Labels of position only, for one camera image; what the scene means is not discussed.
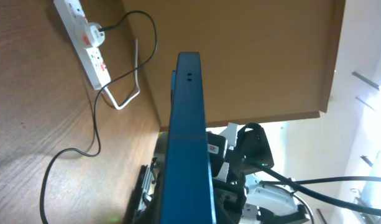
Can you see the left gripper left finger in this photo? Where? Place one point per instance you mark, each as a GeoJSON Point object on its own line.
{"type": "Point", "coordinates": [142, 207]}

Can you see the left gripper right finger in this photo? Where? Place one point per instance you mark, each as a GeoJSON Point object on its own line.
{"type": "Point", "coordinates": [228, 202]}

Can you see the blue Galaxy smartphone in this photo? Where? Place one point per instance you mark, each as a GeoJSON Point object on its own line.
{"type": "Point", "coordinates": [187, 188]}

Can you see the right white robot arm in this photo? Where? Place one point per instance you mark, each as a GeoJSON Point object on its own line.
{"type": "Point", "coordinates": [232, 153]}

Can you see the white USB charger plug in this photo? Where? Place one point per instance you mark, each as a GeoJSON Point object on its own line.
{"type": "Point", "coordinates": [89, 35]}

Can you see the white power strip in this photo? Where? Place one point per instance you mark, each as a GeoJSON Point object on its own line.
{"type": "Point", "coordinates": [72, 15]}

